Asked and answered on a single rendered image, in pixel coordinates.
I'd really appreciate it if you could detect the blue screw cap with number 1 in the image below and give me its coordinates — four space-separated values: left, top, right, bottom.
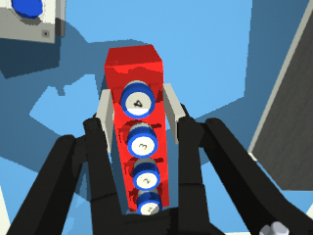
137 192 162 214

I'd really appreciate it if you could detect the blue screw cap with number 3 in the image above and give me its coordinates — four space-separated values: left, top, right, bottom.
127 126 158 159

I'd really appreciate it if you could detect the blue flat mat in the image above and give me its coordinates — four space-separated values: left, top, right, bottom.
0 0 310 233

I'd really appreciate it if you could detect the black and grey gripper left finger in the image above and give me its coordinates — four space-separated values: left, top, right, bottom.
6 89 127 235

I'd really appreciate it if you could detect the white button panel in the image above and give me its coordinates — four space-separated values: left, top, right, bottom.
0 0 67 43

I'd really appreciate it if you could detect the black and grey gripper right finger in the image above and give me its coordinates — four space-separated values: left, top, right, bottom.
162 83 313 235

